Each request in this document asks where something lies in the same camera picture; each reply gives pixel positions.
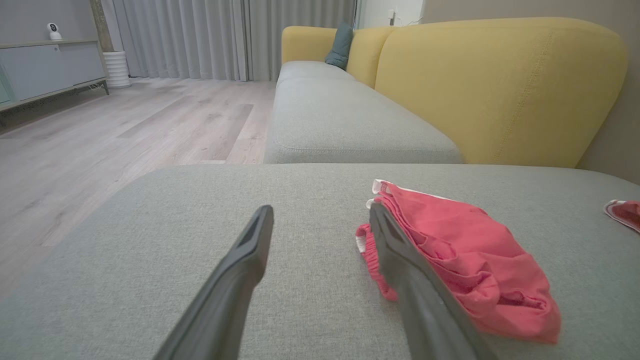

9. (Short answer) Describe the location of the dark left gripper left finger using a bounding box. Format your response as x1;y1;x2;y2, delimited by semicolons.
152;204;275;360

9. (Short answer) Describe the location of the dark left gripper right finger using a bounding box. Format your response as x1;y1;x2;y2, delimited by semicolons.
368;201;501;360

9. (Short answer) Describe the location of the red shorts white trim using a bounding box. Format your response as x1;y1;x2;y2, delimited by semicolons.
355;178;562;345

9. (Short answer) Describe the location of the red jersey shirt white trim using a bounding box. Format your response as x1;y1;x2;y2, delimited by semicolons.
603;199;640;235

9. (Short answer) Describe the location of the grey sofa seat cushion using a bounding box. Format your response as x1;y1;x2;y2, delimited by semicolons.
276;60;357;85
263;77;464;165

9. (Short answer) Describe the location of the wide yellow sofa backrest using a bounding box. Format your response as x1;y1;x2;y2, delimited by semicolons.
374;17;629;169

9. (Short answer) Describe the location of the white ribbed plant pot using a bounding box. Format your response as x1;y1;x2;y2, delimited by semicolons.
102;50;132;90

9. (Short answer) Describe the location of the narrow yellow sofa backrest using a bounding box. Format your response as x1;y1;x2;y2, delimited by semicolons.
345;26;397;90

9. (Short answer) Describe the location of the grey pleated curtain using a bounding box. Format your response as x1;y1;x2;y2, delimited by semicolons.
100;0;359;82

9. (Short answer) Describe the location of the yellow sofa end backrest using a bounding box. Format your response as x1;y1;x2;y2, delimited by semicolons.
280;25;339;65

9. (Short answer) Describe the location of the teal throw pillow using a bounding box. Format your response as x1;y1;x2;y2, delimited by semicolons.
324;22;355;71

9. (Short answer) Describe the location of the grey low sideboard cabinet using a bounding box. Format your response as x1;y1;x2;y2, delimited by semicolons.
0;38;110;127

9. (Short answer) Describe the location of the brown plant trunk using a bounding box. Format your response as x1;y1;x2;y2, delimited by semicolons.
89;0;115;54

